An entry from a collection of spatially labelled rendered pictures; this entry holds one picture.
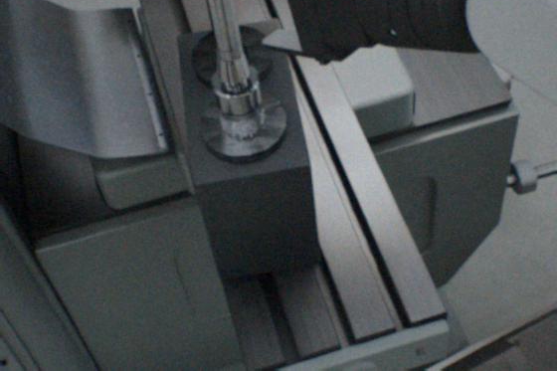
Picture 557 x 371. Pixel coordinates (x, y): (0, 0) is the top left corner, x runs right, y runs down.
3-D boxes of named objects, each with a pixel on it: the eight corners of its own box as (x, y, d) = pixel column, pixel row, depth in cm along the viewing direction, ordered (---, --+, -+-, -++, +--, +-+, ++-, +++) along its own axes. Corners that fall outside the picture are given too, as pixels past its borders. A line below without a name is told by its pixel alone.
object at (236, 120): (233, 146, 89) (226, 111, 85) (212, 116, 92) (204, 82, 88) (274, 126, 90) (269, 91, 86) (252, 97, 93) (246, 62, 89)
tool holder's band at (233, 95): (226, 111, 85) (224, 104, 84) (204, 82, 88) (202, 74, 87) (269, 91, 86) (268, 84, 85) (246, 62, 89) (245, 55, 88)
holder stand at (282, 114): (292, 122, 117) (278, 7, 101) (322, 264, 103) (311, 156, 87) (202, 138, 117) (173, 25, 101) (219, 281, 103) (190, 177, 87)
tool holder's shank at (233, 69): (228, 95, 85) (210, 7, 76) (213, 76, 87) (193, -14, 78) (257, 82, 86) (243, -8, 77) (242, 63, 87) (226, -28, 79)
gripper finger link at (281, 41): (256, 44, 71) (312, 49, 67) (281, 26, 73) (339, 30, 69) (262, 62, 72) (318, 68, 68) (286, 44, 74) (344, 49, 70)
